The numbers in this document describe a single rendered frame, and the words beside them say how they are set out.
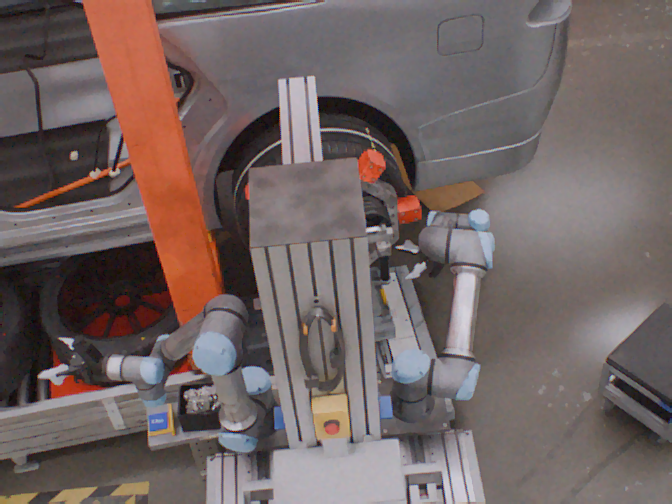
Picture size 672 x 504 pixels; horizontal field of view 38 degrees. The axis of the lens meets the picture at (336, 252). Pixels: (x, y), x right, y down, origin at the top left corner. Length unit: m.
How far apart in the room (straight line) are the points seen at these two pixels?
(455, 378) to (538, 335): 1.47
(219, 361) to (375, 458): 0.49
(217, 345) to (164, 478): 1.60
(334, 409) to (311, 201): 0.59
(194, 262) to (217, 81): 0.64
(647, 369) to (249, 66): 1.90
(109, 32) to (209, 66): 0.78
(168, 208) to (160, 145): 0.26
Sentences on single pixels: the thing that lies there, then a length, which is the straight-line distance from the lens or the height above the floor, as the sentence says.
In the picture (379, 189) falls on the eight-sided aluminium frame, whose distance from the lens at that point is 3.60.
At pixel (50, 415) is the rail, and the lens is 4.06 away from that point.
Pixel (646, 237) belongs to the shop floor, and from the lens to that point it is 4.94.
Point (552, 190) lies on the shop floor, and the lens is 5.09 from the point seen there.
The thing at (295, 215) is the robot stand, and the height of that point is 2.03.
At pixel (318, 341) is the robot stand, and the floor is 1.69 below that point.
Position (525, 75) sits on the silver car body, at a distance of 3.76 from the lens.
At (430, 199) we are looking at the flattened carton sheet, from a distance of 5.00.
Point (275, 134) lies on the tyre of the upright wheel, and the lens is 3.67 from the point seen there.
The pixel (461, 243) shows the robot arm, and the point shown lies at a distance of 3.12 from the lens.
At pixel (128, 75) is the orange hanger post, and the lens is 2.78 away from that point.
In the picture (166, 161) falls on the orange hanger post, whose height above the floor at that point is 1.59.
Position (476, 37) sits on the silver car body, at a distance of 3.58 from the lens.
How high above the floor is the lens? 3.52
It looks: 47 degrees down
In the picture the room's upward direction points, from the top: 6 degrees counter-clockwise
